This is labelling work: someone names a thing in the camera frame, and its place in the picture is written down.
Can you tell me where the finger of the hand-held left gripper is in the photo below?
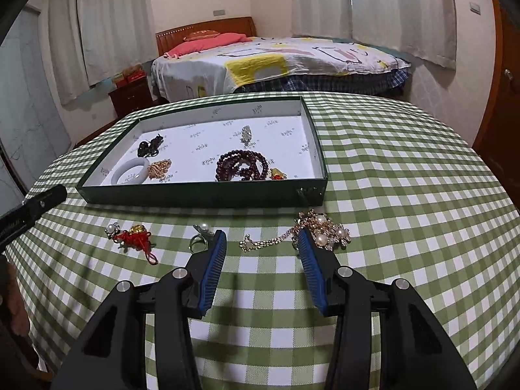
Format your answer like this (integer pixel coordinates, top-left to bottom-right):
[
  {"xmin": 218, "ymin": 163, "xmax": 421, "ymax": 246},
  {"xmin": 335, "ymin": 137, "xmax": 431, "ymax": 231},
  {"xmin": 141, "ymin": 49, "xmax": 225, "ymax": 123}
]
[{"xmin": 0, "ymin": 184, "xmax": 68, "ymax": 249}]

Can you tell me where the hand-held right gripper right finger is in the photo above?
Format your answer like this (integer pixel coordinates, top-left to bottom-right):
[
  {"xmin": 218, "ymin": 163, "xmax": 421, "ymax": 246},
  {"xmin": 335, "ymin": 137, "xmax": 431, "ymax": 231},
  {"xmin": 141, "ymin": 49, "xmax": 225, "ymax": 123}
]
[{"xmin": 298, "ymin": 227, "xmax": 478, "ymax": 390}]

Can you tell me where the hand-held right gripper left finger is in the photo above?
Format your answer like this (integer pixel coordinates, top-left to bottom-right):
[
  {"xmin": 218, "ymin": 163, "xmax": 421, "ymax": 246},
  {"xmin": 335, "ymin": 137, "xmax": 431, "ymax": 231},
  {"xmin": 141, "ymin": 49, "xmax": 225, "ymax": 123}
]
[{"xmin": 51, "ymin": 228, "xmax": 228, "ymax": 390}]

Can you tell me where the gold pearl necklace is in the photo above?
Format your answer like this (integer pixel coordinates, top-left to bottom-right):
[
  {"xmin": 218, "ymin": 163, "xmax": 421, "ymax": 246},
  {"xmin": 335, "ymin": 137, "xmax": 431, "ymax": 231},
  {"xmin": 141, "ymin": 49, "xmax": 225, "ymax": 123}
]
[{"xmin": 240, "ymin": 209, "xmax": 352, "ymax": 254}]

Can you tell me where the pearl ring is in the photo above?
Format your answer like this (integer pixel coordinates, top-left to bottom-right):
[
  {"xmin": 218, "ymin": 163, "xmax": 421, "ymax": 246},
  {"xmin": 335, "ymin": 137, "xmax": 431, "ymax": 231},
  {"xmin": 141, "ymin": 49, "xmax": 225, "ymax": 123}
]
[{"xmin": 188, "ymin": 223, "xmax": 216, "ymax": 253}]

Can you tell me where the shallow green cardboard box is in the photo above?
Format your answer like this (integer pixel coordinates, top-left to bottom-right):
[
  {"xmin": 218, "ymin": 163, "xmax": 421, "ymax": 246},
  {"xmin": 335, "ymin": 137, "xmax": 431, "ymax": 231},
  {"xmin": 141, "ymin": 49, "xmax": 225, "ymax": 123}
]
[{"xmin": 76, "ymin": 96, "xmax": 329, "ymax": 208}]

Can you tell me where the pale jade bangle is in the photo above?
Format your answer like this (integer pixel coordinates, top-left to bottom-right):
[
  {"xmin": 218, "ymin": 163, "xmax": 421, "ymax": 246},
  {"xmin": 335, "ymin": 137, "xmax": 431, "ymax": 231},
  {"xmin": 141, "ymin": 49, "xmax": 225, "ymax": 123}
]
[{"xmin": 112, "ymin": 158, "xmax": 150, "ymax": 186}]

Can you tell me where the dark red bead bracelet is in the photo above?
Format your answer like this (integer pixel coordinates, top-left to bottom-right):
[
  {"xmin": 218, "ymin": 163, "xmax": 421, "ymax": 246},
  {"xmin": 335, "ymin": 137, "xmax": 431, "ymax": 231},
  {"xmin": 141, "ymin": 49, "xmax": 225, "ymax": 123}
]
[{"xmin": 214, "ymin": 149, "xmax": 269, "ymax": 182}]

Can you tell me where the black carved ornament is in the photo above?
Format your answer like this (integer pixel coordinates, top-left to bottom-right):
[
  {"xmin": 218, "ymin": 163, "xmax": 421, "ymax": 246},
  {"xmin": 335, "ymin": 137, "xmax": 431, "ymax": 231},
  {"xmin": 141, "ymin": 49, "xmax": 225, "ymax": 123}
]
[{"xmin": 137, "ymin": 133, "xmax": 165, "ymax": 157}]

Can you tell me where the person's left forearm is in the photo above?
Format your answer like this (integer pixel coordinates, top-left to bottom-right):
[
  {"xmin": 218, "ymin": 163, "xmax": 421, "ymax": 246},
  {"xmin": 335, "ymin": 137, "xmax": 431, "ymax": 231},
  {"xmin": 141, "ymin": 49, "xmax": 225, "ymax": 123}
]
[{"xmin": 0, "ymin": 252, "xmax": 31, "ymax": 338}]

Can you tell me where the red knot charm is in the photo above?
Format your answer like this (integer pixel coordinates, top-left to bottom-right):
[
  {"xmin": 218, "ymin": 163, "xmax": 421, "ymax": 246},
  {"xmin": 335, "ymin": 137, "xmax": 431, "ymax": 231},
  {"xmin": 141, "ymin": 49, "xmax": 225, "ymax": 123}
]
[{"xmin": 113, "ymin": 223, "xmax": 160, "ymax": 265}]

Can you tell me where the glass sliding door wardrobe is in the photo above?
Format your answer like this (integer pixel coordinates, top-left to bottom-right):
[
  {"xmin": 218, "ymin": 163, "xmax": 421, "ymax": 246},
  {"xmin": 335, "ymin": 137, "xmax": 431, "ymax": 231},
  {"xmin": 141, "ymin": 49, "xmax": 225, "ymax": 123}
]
[{"xmin": 0, "ymin": 6, "xmax": 74, "ymax": 196}]

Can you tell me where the green checked tablecloth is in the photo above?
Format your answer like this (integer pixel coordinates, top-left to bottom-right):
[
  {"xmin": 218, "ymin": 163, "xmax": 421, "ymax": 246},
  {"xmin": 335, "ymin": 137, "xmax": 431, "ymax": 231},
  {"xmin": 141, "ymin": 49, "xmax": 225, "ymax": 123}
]
[{"xmin": 2, "ymin": 91, "xmax": 520, "ymax": 390}]

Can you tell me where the dark wooden nightstand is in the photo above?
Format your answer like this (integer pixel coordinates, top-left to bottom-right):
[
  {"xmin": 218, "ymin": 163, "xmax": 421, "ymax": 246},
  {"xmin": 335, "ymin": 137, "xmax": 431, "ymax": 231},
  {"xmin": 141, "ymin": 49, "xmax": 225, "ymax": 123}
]
[{"xmin": 108, "ymin": 77, "xmax": 157, "ymax": 120}]

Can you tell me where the white curtain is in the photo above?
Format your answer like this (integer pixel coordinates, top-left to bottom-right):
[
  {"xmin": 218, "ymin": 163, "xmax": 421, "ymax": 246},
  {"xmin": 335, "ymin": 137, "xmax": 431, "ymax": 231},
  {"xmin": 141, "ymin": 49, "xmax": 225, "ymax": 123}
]
[
  {"xmin": 48, "ymin": 0, "xmax": 89, "ymax": 106},
  {"xmin": 351, "ymin": 0, "xmax": 458, "ymax": 69},
  {"xmin": 292, "ymin": 0, "xmax": 354, "ymax": 40},
  {"xmin": 79, "ymin": 0, "xmax": 159, "ymax": 86}
]

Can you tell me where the bed with patterned sheet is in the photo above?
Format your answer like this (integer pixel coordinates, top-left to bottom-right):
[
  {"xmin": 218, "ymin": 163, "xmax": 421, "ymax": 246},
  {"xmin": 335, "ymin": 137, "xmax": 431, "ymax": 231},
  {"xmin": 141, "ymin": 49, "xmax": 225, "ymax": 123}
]
[{"xmin": 151, "ymin": 36, "xmax": 411, "ymax": 102}]

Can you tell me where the pink pillow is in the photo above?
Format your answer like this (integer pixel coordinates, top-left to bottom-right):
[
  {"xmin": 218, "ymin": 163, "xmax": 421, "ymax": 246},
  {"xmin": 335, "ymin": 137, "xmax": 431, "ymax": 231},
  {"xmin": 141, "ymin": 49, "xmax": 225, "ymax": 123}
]
[{"xmin": 164, "ymin": 32, "xmax": 253, "ymax": 58}]

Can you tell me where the small orange cushion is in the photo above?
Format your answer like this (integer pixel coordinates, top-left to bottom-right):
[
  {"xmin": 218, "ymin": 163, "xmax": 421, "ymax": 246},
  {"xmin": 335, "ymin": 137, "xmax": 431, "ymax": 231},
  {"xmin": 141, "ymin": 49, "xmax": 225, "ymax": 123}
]
[{"xmin": 183, "ymin": 29, "xmax": 222, "ymax": 42}]

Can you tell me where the brown wooden door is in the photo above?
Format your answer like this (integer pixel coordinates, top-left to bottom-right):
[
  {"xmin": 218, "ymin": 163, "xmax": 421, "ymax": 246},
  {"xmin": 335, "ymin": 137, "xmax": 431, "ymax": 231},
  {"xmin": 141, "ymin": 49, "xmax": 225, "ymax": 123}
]
[{"xmin": 473, "ymin": 0, "xmax": 520, "ymax": 179}]

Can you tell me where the wooden bed headboard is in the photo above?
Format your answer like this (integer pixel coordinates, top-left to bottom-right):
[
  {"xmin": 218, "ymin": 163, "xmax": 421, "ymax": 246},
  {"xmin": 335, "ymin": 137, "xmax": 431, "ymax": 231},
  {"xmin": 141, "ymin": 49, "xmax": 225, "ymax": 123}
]
[{"xmin": 156, "ymin": 16, "xmax": 257, "ymax": 57}]

